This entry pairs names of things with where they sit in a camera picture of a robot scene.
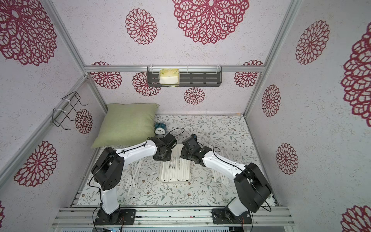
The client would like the black wire wall rack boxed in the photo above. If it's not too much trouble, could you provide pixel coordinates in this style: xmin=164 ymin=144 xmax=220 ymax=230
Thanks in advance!
xmin=51 ymin=91 xmax=87 ymax=131

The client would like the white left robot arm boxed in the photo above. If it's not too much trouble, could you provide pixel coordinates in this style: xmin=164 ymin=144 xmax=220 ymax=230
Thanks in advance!
xmin=91 ymin=133 xmax=177 ymax=216

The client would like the white plastic storage tray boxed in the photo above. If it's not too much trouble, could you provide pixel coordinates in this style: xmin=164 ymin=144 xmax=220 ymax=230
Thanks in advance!
xmin=159 ymin=145 xmax=191 ymax=183

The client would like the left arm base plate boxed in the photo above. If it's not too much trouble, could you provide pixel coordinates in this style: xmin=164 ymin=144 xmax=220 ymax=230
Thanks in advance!
xmin=93 ymin=208 xmax=136 ymax=226

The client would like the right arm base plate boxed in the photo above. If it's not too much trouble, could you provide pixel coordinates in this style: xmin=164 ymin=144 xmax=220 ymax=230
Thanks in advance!
xmin=211 ymin=208 xmax=253 ymax=225

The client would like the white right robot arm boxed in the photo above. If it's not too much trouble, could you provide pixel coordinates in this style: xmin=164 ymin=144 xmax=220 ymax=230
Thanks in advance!
xmin=181 ymin=134 xmax=272 ymax=217

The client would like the dark metal wall shelf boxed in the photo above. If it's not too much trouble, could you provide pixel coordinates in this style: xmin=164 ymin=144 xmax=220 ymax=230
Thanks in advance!
xmin=146 ymin=66 xmax=223 ymax=87

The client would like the yellow sponge pack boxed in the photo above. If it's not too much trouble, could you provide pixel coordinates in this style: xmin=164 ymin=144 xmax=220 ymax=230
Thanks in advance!
xmin=158 ymin=69 xmax=180 ymax=85

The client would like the teal alarm clock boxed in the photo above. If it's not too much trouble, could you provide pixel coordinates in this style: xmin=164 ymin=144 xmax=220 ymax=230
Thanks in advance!
xmin=154 ymin=123 xmax=167 ymax=135

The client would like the green linen pillow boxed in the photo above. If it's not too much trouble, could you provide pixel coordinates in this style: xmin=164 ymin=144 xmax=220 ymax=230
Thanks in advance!
xmin=91 ymin=103 xmax=159 ymax=148

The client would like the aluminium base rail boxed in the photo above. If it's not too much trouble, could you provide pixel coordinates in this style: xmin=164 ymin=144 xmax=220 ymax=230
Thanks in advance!
xmin=51 ymin=206 xmax=297 ymax=232

